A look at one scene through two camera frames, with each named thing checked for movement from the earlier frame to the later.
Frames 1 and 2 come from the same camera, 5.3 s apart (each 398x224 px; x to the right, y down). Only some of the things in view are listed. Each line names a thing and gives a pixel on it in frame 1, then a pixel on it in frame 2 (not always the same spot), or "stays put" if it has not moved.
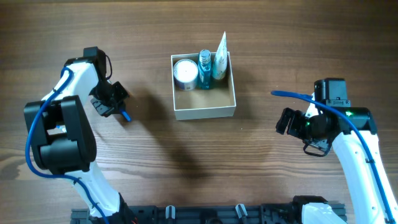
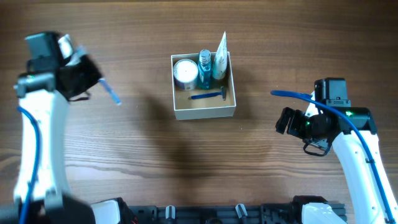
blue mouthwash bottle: x=204 y=70 stays put
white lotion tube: x=221 y=60 stays put
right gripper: x=296 y=124 stays put
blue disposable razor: x=125 y=115 → x=209 y=94
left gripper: x=109 y=101 → x=86 y=76
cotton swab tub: x=185 y=72 stays put
